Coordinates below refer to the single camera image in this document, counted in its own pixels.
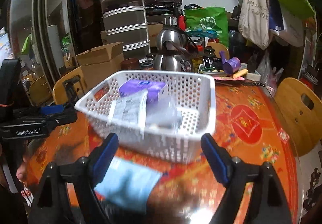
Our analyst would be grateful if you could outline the black phone stand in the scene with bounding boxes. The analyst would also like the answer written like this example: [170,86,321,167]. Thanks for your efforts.
[63,75,84,104]

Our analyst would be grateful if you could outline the cardboard box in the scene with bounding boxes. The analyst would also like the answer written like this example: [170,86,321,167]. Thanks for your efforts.
[76,42,124,89]

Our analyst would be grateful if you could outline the light blue cloth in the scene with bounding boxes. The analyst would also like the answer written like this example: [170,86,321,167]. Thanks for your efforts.
[94,157,162,213]

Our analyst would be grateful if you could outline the white perforated plastic basket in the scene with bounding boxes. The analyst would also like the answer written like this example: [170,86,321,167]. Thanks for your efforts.
[75,70,216,164]

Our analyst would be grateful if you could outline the purple plastic cup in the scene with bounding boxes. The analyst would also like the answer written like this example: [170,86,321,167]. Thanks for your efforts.
[219,51,241,75]

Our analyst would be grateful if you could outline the green shopping bag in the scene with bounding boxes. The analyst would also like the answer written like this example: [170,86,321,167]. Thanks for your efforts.
[185,6,229,47]

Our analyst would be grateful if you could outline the stainless steel kettle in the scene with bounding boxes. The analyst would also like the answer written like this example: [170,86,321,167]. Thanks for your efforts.
[153,16,198,72]

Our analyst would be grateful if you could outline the grey stacked drawer unit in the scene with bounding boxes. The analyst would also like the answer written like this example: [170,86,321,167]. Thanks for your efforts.
[100,0,150,59]

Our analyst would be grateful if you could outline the beige canvas tote bag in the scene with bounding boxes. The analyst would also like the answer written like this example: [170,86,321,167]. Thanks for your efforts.
[238,0,270,50]

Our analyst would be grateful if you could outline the wooden chair right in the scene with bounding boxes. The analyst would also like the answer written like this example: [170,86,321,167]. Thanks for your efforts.
[274,77,321,157]

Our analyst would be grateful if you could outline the clear bag with printed sheet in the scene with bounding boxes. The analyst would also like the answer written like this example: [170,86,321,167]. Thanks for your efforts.
[108,90,182,130]

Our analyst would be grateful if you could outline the wooden chair left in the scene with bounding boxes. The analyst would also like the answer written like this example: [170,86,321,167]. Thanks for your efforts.
[52,67,88,105]

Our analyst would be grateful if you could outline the wooden chair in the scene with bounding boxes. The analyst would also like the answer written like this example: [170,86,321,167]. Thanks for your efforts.
[52,67,88,105]
[274,77,321,157]

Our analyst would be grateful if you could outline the purple package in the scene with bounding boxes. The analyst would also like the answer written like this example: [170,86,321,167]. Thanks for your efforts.
[118,79,168,103]

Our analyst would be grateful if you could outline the person's left hand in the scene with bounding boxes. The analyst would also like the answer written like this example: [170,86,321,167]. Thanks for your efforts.
[16,156,28,183]

